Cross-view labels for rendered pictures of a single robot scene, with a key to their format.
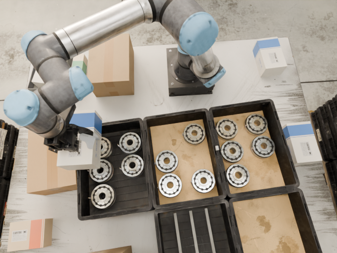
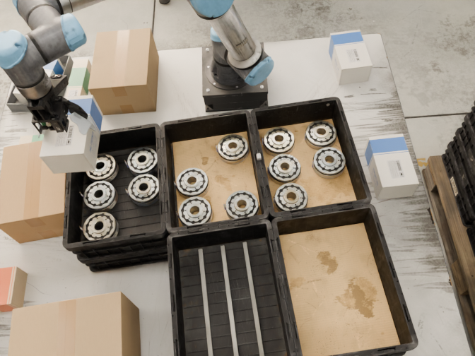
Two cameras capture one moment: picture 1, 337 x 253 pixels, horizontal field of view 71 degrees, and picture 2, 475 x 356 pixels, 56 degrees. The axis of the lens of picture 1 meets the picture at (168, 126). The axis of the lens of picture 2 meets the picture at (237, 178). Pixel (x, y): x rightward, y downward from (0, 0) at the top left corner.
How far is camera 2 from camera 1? 0.56 m
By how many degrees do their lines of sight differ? 11
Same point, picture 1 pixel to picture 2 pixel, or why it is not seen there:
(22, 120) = (8, 57)
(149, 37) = not seen: hidden behind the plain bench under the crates
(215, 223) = (258, 262)
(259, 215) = (321, 250)
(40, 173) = (16, 200)
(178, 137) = (210, 155)
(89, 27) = not seen: outside the picture
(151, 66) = (183, 74)
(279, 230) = (349, 270)
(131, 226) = (141, 282)
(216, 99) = not seen: hidden behind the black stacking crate
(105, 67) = (115, 68)
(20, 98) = (8, 37)
